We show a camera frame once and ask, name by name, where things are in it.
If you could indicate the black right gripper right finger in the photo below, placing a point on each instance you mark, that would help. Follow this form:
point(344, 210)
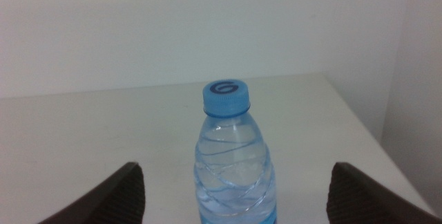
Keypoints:
point(362, 206)

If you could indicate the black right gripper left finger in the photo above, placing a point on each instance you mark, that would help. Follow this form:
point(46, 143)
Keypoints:
point(110, 203)

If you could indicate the clear water bottle blue cap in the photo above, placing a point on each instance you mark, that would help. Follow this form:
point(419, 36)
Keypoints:
point(235, 168)

